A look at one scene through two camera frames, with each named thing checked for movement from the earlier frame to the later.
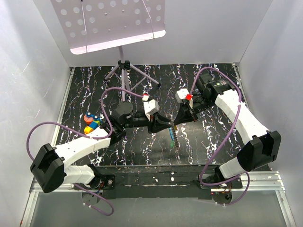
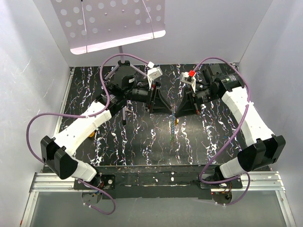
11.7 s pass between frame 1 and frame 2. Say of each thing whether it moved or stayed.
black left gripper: moved
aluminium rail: stayed
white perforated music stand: stayed
